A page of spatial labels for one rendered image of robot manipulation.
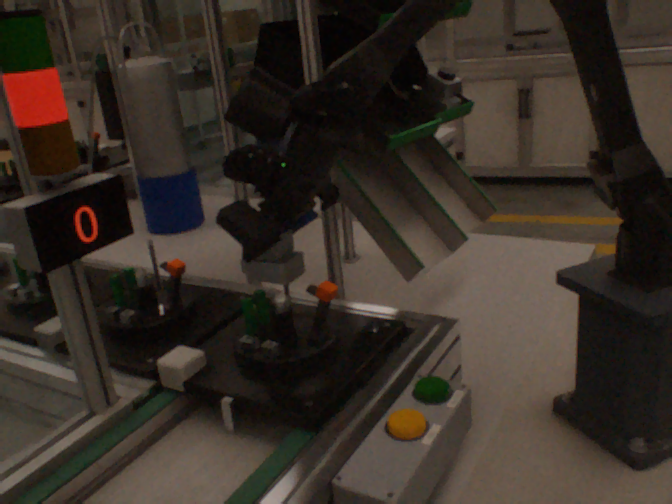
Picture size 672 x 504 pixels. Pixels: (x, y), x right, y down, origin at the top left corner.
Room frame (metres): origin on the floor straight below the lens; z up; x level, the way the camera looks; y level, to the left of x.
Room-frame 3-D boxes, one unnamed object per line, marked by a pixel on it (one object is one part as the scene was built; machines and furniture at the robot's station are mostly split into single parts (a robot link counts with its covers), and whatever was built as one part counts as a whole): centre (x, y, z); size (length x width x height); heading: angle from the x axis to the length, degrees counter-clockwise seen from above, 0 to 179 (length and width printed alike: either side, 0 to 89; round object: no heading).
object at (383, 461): (0.58, -0.06, 0.93); 0.21 x 0.07 x 0.06; 147
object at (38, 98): (0.67, 0.28, 1.33); 0.05 x 0.05 x 0.05
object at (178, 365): (0.74, 0.21, 0.97); 0.05 x 0.05 x 0.04; 57
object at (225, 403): (0.66, 0.15, 0.95); 0.01 x 0.01 x 0.04; 57
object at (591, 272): (0.68, -0.36, 0.96); 0.15 x 0.15 x 0.20; 21
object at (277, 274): (0.77, 0.09, 1.11); 0.08 x 0.04 x 0.07; 58
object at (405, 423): (0.58, -0.06, 0.96); 0.04 x 0.04 x 0.02
